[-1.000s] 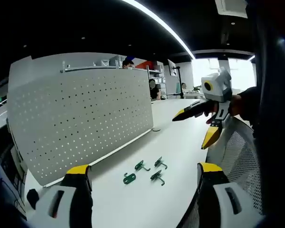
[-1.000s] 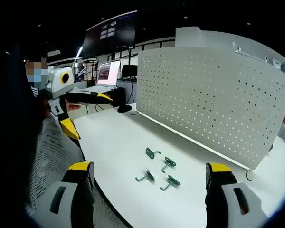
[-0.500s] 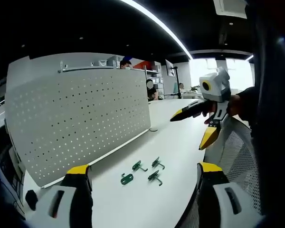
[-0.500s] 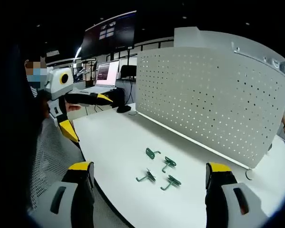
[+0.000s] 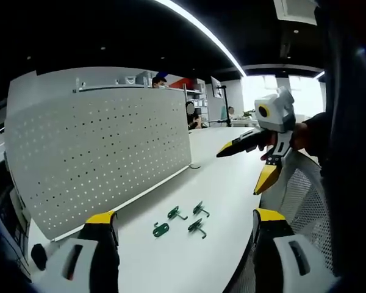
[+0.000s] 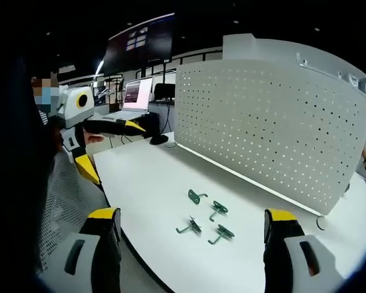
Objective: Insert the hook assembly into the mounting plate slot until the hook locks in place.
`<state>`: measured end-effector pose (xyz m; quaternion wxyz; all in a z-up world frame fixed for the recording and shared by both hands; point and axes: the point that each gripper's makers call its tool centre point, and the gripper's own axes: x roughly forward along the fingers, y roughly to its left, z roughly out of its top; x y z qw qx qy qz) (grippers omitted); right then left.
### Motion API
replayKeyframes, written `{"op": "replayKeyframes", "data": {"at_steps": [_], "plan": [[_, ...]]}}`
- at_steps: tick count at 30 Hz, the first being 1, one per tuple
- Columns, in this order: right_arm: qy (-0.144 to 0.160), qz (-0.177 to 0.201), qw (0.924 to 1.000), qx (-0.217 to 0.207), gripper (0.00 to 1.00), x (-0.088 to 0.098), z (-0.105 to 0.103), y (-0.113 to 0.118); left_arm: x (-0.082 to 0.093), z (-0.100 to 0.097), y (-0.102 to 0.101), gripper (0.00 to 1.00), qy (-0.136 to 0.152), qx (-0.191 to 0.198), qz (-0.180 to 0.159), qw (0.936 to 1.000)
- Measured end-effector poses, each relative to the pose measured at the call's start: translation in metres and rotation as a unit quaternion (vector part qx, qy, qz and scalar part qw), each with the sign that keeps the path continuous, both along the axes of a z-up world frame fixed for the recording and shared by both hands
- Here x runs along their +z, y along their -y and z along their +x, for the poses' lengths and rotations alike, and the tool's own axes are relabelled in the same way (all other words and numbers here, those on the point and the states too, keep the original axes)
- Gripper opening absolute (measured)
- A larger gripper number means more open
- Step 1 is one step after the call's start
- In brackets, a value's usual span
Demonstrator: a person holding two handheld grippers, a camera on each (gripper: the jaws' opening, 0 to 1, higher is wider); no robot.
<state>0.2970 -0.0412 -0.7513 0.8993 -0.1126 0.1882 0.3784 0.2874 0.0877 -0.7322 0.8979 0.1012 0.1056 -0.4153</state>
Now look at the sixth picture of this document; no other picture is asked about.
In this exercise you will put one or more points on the white desk divider panel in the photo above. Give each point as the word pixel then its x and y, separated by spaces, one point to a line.
pixel 277 49

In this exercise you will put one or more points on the green hook assembly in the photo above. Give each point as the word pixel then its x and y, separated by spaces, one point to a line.
pixel 225 232
pixel 195 196
pixel 219 207
pixel 193 226

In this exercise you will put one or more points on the black monitor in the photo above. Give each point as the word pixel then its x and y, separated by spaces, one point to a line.
pixel 164 91

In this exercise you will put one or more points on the black monitor stand base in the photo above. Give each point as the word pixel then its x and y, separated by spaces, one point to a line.
pixel 158 139

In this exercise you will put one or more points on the person's dark clothing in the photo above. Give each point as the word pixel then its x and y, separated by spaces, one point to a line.
pixel 21 158

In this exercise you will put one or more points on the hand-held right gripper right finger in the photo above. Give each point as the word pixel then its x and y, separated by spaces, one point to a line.
pixel 292 262

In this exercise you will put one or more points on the white perforated mounting plate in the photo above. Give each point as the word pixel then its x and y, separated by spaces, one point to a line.
pixel 262 131

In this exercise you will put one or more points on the open laptop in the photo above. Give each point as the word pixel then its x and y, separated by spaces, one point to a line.
pixel 135 96

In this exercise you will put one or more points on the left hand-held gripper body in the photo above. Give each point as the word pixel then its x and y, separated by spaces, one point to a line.
pixel 71 113

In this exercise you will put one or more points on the person's left hand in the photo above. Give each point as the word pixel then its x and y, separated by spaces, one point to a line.
pixel 94 138

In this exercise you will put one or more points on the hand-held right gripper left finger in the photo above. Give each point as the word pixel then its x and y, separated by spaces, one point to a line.
pixel 88 259

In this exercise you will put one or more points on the large dark wall screen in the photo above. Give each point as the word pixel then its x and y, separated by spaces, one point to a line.
pixel 140 42

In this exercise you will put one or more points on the white mesh chair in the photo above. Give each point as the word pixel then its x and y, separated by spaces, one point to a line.
pixel 67 198

